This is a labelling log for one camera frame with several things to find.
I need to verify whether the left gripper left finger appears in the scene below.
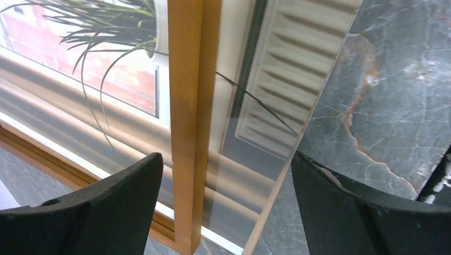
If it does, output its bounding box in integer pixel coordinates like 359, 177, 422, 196
1, 152, 163, 254

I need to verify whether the wooden picture frame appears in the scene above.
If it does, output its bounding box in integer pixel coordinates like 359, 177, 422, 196
1, 1, 222, 254

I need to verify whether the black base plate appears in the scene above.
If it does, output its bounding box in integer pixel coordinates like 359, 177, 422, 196
416, 146, 450, 206

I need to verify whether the printed photo of plant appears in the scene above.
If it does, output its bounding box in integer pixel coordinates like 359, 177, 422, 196
1, 1, 362, 254

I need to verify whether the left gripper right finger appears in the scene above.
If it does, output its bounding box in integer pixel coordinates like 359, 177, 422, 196
291, 151, 450, 254

